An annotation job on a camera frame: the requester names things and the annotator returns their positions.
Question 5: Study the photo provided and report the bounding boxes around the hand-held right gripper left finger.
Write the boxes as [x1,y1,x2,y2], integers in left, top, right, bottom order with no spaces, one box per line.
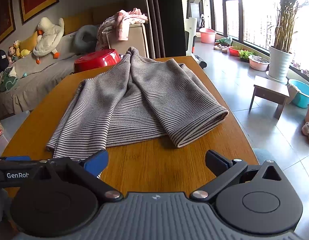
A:
[30,149,124,202]

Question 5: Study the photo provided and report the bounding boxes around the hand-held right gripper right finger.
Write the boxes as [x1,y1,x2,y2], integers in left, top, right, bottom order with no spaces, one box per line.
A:
[190,149,289,203]

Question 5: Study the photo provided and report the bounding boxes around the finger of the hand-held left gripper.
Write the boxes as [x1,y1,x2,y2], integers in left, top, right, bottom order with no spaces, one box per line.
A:
[0,156,32,162]

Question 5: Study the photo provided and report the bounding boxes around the striped knit garment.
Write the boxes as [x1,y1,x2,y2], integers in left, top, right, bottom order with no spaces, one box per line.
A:
[46,46,229,178]

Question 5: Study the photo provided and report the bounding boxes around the pink clothes pile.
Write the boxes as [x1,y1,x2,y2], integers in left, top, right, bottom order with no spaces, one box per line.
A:
[95,8,149,52]

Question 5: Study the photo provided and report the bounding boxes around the green plush toy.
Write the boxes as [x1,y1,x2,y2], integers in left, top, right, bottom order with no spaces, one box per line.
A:
[0,66,20,93]

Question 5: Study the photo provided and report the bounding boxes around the small wooden stool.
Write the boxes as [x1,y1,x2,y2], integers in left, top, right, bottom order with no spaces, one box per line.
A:
[249,75,290,120]

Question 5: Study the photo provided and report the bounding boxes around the fluffy slippers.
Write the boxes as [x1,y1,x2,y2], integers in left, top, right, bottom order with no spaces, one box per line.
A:
[301,121,309,145]

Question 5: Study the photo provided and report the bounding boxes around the grey covered sofa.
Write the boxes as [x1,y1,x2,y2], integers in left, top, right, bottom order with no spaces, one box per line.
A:
[0,6,127,120]

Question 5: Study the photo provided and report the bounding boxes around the small pink doll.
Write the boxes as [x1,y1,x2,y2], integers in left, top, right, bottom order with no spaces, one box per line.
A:
[8,46,20,64]

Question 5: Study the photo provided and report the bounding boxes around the red plastic basin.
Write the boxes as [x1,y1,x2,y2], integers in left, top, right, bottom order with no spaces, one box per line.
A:
[73,49,122,73]

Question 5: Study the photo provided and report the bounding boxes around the pink planter bowl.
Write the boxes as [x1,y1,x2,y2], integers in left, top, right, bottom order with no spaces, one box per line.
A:
[249,55,270,71]

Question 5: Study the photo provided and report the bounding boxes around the blue plastic basin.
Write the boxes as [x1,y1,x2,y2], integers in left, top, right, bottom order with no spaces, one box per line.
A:
[287,79,309,108]

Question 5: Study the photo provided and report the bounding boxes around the green plant tray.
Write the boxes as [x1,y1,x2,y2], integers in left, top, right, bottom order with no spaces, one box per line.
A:
[239,50,254,62]

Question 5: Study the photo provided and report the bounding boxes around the red bowl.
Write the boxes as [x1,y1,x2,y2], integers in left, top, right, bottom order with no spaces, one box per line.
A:
[228,45,241,57]

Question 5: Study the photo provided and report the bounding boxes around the white ribbed plant pot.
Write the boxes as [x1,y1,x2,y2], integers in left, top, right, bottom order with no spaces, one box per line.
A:
[266,45,293,82]

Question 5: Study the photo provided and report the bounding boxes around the yellow throw pillow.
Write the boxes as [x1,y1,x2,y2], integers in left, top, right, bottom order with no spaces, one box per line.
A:
[19,31,39,52]

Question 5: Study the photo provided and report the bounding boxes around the green leafy bundle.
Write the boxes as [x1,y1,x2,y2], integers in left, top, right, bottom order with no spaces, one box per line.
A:
[216,36,233,47]

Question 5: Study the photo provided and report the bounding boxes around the white duck plush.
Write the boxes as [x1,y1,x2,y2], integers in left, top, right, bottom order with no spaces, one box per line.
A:
[33,17,65,64]

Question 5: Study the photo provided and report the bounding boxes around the pink plastic basin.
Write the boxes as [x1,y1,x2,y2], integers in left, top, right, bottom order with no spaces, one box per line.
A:
[199,27,217,44]

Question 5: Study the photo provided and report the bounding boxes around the white standing appliance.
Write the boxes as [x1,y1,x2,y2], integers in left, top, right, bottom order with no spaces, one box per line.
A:
[184,17,197,55]

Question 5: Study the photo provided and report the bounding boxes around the beige storage box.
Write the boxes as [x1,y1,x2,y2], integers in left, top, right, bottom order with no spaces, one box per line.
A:
[106,22,150,58]

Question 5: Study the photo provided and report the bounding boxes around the grey neck pillow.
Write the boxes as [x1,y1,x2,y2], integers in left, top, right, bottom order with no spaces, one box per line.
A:
[73,24,99,55]

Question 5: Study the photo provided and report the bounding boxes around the yellow sofa back cushion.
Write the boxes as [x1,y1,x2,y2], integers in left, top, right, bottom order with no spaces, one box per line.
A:
[92,5,125,26]
[63,15,93,35]

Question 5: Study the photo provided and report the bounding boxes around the dark brown curtain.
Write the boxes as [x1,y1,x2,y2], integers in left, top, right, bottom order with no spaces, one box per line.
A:
[145,0,187,58]

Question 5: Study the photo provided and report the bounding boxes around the black window frame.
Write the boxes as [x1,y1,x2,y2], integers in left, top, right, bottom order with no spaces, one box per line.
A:
[208,0,309,80]

